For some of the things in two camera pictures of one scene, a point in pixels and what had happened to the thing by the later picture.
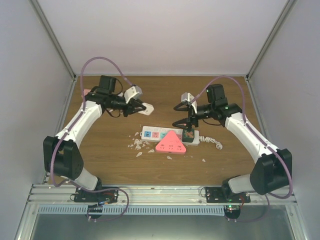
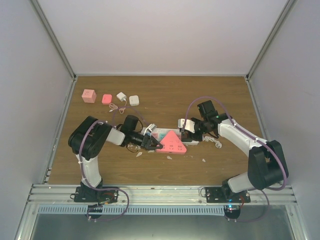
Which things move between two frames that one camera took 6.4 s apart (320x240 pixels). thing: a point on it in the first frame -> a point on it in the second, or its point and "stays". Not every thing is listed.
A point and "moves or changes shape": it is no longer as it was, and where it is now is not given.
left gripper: (132, 106) -> (153, 140)
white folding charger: (149, 109) moves or changes shape
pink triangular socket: (171, 143) stays
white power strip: (156, 134) stays
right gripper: (191, 116) -> (194, 137)
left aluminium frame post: (39, 11) stays
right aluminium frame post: (287, 10) stays
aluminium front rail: (154, 194) stays
